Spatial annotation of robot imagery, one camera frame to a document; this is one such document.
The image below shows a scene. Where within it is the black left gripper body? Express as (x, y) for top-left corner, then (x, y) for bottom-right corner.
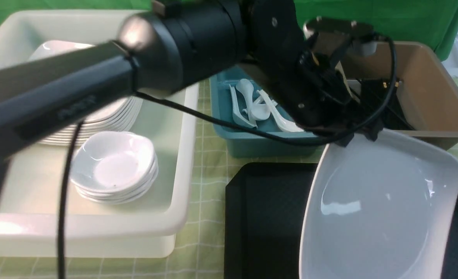
(244, 0), (379, 130)

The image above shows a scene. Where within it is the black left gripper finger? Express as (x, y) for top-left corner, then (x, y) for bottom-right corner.
(333, 132), (355, 148)
(361, 117), (384, 142)

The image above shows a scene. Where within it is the white square rice plate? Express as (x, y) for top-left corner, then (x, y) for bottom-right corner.
(298, 129), (458, 279)

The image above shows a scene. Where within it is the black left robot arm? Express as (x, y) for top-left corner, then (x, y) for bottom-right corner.
(0, 0), (397, 196)

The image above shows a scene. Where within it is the black chopsticks bundle in bin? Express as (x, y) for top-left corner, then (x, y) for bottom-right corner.
(349, 79), (415, 131)

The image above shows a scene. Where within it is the white spoon diagonal right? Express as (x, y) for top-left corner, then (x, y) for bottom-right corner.
(257, 90), (304, 133)

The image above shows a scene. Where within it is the white spoon bowl up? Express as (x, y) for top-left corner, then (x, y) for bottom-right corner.
(236, 78), (258, 127)

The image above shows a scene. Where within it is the white spoon centre upright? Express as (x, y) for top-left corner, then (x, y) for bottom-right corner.
(250, 95), (271, 121)

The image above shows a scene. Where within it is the teal plastic bin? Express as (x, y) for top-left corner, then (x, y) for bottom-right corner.
(209, 66), (318, 158)

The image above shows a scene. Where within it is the white spoon leftmost in bin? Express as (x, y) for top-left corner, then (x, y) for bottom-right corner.
(229, 86), (257, 128)

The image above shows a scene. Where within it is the black serving tray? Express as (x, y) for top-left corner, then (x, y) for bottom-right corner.
(224, 162), (458, 279)

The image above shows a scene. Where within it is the green backdrop cloth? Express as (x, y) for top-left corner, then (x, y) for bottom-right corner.
(0, 0), (458, 60)

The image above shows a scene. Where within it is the green checked table mat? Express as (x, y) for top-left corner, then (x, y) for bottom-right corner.
(0, 76), (458, 279)

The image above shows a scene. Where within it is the stack of white square plates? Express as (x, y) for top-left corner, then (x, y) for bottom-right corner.
(28, 40), (143, 146)

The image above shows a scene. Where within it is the stack of small white bowls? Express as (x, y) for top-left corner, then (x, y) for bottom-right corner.
(69, 132), (159, 205)

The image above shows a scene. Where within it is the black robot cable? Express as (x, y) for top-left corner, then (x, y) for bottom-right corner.
(56, 33), (398, 279)

